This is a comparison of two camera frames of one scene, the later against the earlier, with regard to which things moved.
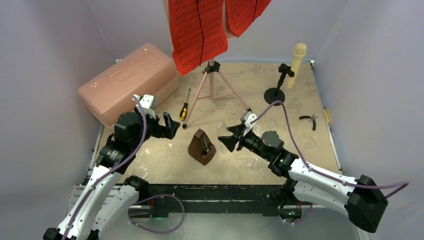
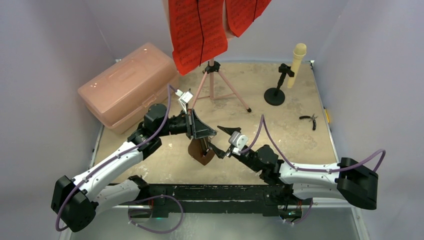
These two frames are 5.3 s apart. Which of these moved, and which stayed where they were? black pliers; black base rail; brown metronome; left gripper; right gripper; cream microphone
Moved: right gripper; left gripper
Stayed: black pliers; cream microphone; black base rail; brown metronome
